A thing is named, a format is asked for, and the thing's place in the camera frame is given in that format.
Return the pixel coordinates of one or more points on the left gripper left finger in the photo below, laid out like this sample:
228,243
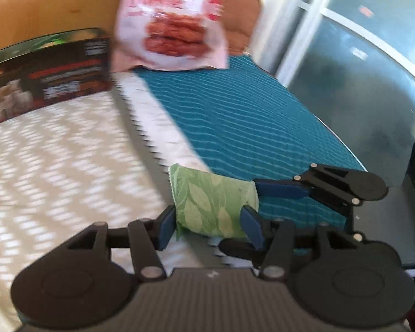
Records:
146,238

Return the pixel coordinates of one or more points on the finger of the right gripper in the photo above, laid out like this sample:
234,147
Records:
283,189
240,249

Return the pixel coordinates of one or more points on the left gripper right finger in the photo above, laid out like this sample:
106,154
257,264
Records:
274,237

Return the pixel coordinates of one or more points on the light green leaf packet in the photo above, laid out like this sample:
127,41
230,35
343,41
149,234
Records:
208,204

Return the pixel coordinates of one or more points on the brown cushion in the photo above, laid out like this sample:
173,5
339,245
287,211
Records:
239,19

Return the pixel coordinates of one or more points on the black cardboard box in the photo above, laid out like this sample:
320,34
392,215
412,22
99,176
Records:
46,70

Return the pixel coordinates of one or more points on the large pink snack bag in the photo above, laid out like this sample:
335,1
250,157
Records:
169,35

